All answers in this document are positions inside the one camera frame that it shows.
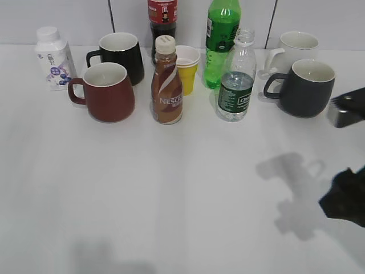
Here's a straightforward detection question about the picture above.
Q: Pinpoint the clear water bottle green label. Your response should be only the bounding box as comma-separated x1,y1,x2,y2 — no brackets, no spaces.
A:
217,28,257,122

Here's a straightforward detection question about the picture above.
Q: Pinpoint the white mug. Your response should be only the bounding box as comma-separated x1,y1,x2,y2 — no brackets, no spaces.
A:
258,31,319,80

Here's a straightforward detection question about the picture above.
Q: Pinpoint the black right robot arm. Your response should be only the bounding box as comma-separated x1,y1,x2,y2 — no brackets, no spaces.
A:
319,168,364,227

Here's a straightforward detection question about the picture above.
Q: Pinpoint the dark red mug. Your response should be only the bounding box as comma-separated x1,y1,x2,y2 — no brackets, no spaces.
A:
68,62,135,123

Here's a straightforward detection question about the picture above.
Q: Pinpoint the green soda bottle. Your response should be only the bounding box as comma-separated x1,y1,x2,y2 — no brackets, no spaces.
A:
204,0,241,89

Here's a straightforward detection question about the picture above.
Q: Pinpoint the yellow paper cup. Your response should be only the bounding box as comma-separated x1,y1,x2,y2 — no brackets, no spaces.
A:
177,64,198,96

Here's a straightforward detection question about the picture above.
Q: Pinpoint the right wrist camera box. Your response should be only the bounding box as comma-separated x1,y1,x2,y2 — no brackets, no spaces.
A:
327,87,364,128

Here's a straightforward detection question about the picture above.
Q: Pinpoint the brown Nescafe coffee bottle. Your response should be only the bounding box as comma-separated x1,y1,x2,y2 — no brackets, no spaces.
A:
151,35,183,124

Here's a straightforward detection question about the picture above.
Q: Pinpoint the white purple yogurt bottle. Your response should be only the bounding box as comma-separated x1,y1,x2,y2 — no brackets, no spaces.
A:
35,26,77,91

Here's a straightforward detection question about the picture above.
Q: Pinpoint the dark grey mug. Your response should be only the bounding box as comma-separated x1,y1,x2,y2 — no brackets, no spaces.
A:
263,59,336,118

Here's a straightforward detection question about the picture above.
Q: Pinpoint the cola bottle red label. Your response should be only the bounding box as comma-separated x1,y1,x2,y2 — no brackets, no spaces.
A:
148,0,177,65

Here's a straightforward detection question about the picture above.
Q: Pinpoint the black mug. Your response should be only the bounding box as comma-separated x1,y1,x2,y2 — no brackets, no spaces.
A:
86,33,144,86

